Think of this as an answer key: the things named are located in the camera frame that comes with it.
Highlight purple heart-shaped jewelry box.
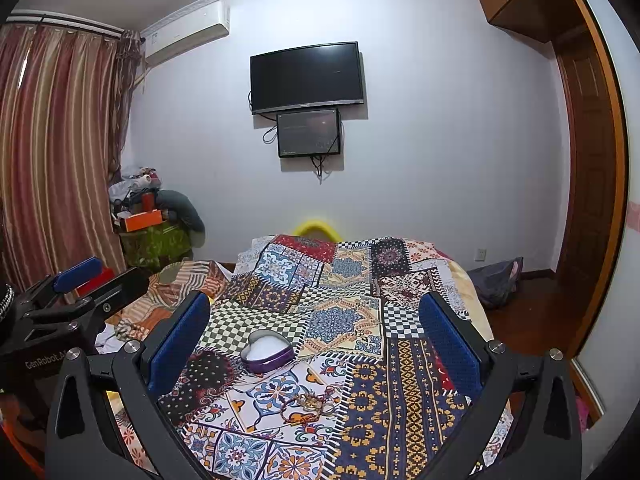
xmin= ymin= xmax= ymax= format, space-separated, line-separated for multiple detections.
xmin=240 ymin=330 xmax=295 ymax=374

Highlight bracelets and rings pile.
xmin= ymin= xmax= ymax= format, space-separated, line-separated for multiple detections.
xmin=278 ymin=389 xmax=346 ymax=428

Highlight red white box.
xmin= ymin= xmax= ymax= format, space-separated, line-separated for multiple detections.
xmin=76 ymin=266 xmax=115 ymax=297

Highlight striped brown blanket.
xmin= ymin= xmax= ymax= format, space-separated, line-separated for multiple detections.
xmin=106 ymin=260 xmax=230 ymax=342

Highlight green patterned covered stand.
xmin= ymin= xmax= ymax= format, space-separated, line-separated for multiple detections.
xmin=119 ymin=222 xmax=193 ymax=273

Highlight orange box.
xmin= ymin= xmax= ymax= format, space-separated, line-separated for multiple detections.
xmin=122 ymin=209 xmax=163 ymax=233

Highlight grey stuffed cushion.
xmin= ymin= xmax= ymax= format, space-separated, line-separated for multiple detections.
xmin=156 ymin=190 xmax=206 ymax=248

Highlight dark bag on floor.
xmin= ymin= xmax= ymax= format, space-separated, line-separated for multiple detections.
xmin=468 ymin=257 xmax=524 ymax=309

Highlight red striped curtain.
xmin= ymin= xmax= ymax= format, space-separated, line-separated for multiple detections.
xmin=1 ymin=24 xmax=141 ymax=289

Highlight yellow plastic chair back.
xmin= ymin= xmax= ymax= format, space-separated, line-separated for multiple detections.
xmin=293 ymin=219 xmax=343 ymax=243

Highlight colourful patchwork bedspread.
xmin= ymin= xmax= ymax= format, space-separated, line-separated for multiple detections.
xmin=160 ymin=235 xmax=492 ymax=479

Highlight brown wooden door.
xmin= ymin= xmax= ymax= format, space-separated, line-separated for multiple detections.
xmin=553 ymin=0 xmax=628 ymax=358

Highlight white wall socket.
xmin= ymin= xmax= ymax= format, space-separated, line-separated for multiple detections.
xmin=474 ymin=248 xmax=487 ymax=261

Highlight white wall air conditioner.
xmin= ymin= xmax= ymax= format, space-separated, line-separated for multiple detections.
xmin=142 ymin=1 xmax=230 ymax=67

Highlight black wall television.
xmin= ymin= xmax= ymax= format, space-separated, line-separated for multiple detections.
xmin=250 ymin=41 xmax=364 ymax=115

